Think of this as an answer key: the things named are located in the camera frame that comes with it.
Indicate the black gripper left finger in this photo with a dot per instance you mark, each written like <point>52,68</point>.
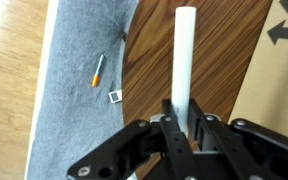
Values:
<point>119,156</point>

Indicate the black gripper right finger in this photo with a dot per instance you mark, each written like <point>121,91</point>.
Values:
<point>242,150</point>

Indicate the white marker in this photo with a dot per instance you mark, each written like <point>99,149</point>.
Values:
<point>184,30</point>

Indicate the cardboard box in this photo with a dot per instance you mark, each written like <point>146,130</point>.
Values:
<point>263,97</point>

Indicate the orange capped marker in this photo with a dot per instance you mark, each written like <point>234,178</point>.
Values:
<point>97,72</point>

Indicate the small white tag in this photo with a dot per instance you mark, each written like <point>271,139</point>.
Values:
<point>115,96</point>

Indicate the grey rug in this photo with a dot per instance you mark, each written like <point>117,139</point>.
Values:
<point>71,117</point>

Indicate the wooden coffee table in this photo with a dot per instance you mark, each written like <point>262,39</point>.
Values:
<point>226,35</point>

